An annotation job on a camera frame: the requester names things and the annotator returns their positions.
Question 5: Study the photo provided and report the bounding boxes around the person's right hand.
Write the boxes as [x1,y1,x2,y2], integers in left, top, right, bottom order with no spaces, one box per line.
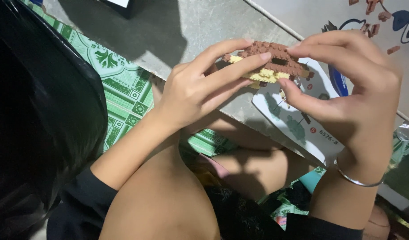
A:
[278,29,404,183]

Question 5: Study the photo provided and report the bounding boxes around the person's left hand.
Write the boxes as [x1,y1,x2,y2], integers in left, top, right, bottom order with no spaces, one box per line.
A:
[152,38,272,134]

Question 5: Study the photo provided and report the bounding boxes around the brown and yellow brick model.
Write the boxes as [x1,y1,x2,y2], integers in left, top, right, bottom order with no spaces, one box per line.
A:
[222,41,315,90]

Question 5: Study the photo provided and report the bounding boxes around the blue round container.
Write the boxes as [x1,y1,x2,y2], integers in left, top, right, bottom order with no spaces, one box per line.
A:
[327,64,350,97]

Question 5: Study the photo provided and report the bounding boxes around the clear plastic bag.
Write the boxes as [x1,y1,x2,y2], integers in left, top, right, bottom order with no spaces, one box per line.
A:
[395,121,409,143]

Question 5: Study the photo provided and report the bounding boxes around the white instruction sheet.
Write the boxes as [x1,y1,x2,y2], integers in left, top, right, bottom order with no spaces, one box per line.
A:
[251,58,346,168]

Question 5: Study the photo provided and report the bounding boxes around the scattered loose brown bricks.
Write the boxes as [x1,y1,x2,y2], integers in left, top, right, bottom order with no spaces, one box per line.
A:
[349,0,401,55]

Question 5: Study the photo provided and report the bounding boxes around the pink cloth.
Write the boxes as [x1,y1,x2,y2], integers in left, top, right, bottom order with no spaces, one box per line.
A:
[197,154,232,181]

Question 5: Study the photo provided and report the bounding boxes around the teal object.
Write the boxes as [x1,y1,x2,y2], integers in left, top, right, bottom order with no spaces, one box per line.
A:
[298,169,322,194]

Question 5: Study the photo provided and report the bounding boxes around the person's bare leg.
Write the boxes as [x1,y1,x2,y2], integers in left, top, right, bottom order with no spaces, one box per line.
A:
[183,112,321,201]
[99,132,222,240]

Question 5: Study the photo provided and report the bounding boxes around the black box with white top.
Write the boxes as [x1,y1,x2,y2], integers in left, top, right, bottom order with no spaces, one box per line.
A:
[99,0,135,19]

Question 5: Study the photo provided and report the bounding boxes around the person's black patterned shorts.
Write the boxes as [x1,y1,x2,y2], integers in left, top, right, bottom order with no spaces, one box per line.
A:
[204,184,293,240]

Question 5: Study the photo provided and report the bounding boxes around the person's black top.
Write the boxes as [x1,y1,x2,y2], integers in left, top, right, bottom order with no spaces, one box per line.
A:
[46,167,364,240]

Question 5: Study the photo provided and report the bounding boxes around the silver bracelet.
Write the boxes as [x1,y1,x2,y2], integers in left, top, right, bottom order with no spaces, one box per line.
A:
[334,158,386,188]

